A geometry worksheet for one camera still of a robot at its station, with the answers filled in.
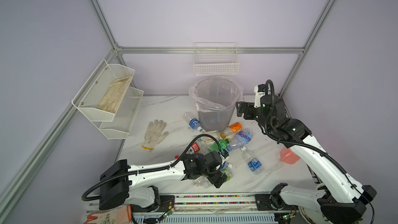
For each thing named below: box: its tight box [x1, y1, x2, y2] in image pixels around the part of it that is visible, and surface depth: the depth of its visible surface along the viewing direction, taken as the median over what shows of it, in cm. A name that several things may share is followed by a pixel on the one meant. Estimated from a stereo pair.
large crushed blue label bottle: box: [226, 128, 254, 152], surface depth 94 cm
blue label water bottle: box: [240, 146, 265, 175], surface depth 84 cm
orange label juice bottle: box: [219, 122, 243, 139], surface depth 97 cm
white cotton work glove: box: [141, 119, 170, 151], surface depth 100 cm
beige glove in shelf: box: [96, 75, 133, 114], surface depth 80 cm
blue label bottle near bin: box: [183, 112, 204, 133], surface depth 100 cm
